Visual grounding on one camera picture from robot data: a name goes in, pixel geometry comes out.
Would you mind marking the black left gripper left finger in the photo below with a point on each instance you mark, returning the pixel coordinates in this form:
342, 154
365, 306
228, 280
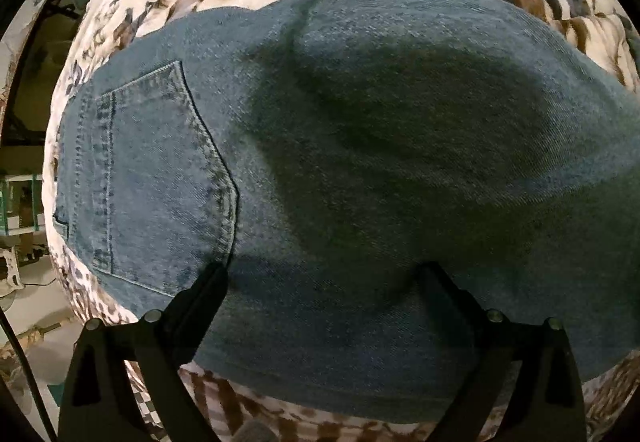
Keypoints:
98, 402

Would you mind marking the blue denim jeans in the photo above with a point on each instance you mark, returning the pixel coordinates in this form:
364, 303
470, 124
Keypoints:
345, 159

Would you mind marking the broom with wooden handle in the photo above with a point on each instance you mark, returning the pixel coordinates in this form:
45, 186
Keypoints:
28, 339

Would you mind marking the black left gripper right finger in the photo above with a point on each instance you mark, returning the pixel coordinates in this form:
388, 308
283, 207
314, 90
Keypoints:
546, 402

